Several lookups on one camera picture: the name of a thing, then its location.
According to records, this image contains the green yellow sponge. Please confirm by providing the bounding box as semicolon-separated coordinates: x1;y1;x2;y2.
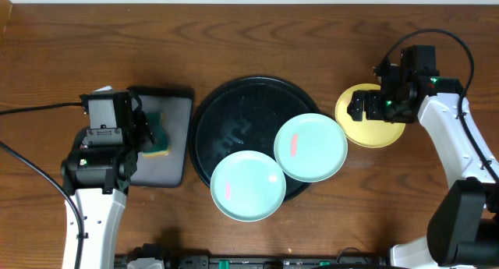
142;112;170;158

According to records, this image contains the yellow plate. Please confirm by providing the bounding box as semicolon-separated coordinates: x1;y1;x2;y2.
334;83;405;148

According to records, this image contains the light blue plate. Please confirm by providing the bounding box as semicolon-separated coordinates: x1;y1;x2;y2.
210;150;286;222
274;113;348;182

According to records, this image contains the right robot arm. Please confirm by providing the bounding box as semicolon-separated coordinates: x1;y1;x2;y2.
347;45;498;268

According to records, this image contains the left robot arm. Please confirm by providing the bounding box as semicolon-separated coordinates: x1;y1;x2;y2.
61;89;154;268

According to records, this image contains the black rectangular sponge tray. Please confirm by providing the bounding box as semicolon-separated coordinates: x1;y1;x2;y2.
129;86;193;188

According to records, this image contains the round black serving tray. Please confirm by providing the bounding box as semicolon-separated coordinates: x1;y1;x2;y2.
188;76;320;186

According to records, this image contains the light blue plate front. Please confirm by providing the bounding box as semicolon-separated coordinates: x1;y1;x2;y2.
210;150;286;222

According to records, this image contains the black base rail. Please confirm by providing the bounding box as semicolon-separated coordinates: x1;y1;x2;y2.
114;244;391;269

